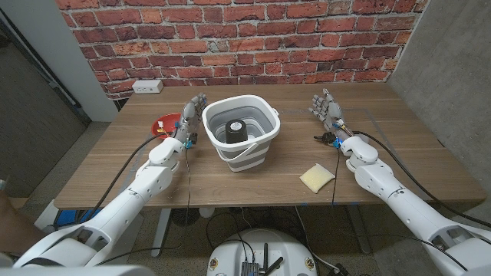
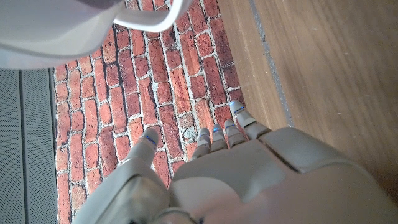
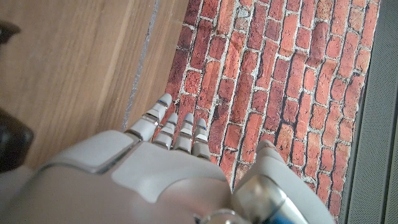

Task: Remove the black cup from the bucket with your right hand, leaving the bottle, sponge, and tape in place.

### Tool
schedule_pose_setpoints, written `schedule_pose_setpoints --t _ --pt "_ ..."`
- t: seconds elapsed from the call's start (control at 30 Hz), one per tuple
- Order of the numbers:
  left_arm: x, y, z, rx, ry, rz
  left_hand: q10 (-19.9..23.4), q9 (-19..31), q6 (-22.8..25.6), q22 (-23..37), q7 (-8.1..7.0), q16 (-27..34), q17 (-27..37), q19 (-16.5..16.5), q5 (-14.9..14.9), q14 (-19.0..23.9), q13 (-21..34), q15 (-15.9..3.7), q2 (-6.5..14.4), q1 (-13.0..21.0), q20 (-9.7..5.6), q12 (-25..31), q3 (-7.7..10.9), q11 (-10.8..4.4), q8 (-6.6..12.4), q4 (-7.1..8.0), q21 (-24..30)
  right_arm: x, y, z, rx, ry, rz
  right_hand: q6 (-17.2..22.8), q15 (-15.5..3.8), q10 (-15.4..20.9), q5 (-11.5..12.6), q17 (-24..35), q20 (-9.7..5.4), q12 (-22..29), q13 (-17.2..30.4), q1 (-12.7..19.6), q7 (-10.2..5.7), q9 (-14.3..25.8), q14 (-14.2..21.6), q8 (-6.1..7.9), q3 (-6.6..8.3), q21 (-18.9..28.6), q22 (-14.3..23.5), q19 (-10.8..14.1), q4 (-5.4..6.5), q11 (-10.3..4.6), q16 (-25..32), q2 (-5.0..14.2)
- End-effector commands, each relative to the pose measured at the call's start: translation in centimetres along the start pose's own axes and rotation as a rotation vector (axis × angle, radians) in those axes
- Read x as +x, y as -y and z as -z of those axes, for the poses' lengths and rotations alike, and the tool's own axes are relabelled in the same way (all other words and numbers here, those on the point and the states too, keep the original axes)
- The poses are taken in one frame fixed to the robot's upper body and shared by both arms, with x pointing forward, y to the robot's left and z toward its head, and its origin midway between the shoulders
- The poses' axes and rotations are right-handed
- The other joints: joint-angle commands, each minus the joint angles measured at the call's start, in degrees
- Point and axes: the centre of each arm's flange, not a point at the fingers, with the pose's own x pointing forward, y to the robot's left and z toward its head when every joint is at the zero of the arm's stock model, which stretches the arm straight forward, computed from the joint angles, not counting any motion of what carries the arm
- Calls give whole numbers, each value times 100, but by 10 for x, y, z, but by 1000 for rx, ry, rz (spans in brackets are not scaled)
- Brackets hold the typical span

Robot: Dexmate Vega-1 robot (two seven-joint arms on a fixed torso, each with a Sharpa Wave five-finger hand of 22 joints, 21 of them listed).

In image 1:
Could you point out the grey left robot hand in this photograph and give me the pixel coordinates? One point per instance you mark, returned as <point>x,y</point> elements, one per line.
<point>188,120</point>

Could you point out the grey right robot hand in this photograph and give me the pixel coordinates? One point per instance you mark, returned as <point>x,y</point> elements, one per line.
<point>331,111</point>

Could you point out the black cup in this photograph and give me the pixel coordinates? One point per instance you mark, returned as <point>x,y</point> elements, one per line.
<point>235,132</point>

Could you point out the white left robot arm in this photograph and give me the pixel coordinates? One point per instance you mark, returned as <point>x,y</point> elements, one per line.
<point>126,201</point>

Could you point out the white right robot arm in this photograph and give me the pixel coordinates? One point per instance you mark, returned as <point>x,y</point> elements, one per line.
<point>406,209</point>

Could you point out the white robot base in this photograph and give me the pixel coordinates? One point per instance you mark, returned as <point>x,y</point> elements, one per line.
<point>264,245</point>

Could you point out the clear squeeze bottle black cap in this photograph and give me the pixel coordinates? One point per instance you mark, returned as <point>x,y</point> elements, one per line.
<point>325,138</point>

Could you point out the white grey collapsible bucket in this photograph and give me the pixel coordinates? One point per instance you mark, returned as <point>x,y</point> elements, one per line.
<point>245,157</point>

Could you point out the yellow sponge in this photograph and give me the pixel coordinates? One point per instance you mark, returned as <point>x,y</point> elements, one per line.
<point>317,178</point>

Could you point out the red bowl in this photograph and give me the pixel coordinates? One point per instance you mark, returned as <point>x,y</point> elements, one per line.
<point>167,120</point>

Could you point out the white power outlet strip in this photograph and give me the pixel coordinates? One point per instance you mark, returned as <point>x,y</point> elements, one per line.
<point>147,86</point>

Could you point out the red brick printed backdrop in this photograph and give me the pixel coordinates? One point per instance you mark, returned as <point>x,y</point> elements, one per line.
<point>245,42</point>

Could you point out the white table leg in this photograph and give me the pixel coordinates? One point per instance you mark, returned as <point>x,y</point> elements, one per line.
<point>358,230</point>
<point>161,230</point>

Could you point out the blue box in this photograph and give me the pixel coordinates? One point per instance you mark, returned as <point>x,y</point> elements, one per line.
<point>71,217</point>

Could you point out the dark grey perforated panel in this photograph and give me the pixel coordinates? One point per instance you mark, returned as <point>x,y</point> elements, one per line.
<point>34,122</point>

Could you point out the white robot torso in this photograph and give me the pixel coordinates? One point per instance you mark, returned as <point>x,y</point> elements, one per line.
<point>76,271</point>

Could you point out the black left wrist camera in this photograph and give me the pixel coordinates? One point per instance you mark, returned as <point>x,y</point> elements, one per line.
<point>193,138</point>

